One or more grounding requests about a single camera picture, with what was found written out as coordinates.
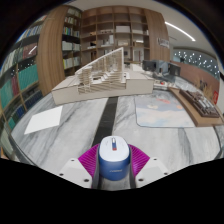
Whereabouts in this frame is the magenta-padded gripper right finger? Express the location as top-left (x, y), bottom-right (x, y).
top-left (128, 143), bottom-right (170, 190)

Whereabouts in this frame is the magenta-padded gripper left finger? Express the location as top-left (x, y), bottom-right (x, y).
top-left (58, 143), bottom-right (102, 190)

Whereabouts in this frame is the white and blue computer mouse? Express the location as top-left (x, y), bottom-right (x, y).
top-left (97, 135), bottom-right (131, 182)

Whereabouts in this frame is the pastel printed mouse pad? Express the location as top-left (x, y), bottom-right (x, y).
top-left (134, 90), bottom-right (196, 129)

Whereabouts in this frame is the white paper sheet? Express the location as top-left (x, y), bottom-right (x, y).
top-left (23, 105), bottom-right (64, 135)

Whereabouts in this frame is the dark brown building model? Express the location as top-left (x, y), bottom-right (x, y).
top-left (179, 89), bottom-right (221, 118)

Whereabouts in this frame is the flat white site model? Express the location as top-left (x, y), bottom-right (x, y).
top-left (148, 73), bottom-right (178, 92)

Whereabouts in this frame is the white architectural building model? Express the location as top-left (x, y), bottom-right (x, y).
top-left (51, 46), bottom-right (155, 106)

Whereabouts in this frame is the dark grey building model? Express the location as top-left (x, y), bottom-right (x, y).
top-left (141, 59), bottom-right (182, 78)

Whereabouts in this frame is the dark bookshelf with green books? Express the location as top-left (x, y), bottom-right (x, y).
top-left (0, 14), bottom-right (48, 134)

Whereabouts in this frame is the group of ceiling spot lights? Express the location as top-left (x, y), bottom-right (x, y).
top-left (174, 49), bottom-right (218, 69)

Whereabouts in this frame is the narrow bookshelf with books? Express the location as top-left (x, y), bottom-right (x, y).
top-left (61, 6), bottom-right (83, 76)

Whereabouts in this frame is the white poster on wood panel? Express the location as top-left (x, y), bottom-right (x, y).
top-left (157, 37), bottom-right (170, 49)

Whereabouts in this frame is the long ceiling light strip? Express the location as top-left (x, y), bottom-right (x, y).
top-left (164, 21), bottom-right (197, 43)

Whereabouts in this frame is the wooden shelf unit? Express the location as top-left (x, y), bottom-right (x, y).
top-left (80, 5), bottom-right (171, 66)

